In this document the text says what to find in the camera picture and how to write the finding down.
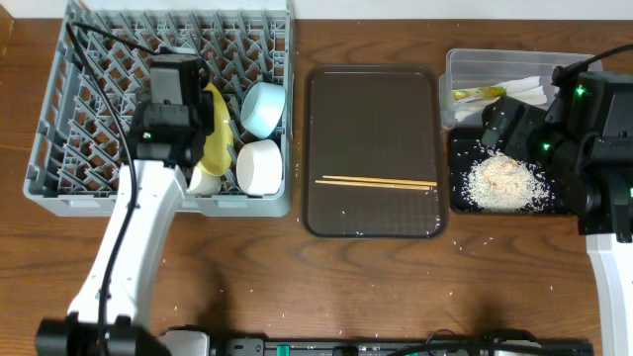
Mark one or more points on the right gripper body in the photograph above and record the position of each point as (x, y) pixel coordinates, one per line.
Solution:
(530, 134)

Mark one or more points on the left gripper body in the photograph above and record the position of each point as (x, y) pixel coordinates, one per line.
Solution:
(174, 64)

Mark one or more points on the white paper napkin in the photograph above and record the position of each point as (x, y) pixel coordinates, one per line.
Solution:
(519, 91)

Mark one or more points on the green orange snack wrapper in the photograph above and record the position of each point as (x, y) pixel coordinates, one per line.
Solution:
(478, 94)

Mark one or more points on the yellow plate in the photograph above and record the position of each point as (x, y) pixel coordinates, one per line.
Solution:
(216, 160)

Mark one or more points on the white paper cup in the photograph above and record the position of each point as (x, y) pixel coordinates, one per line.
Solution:
(203, 183)

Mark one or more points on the light blue bowl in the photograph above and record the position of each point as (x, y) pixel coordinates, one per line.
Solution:
(262, 109)

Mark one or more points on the pink white bowl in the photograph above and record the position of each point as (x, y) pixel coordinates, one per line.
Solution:
(259, 168)

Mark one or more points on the wooden chopstick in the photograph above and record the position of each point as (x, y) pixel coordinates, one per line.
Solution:
(381, 180)
(374, 185)

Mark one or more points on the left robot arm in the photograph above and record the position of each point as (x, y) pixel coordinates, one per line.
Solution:
(110, 314)

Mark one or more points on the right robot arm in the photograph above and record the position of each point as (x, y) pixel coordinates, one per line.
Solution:
(584, 142)

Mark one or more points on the black waste tray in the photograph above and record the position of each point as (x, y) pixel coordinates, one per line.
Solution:
(457, 198)

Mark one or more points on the pile of rice waste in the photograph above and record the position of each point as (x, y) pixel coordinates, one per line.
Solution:
(492, 182)

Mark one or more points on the clear plastic bin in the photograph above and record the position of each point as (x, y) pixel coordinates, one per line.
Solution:
(468, 68)

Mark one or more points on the grey dish rack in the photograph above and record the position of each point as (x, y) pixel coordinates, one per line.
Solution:
(100, 71)

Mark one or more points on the dark brown serving tray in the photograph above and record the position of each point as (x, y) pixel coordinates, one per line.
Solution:
(373, 121)

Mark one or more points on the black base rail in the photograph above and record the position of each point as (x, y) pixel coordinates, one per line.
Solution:
(188, 342)

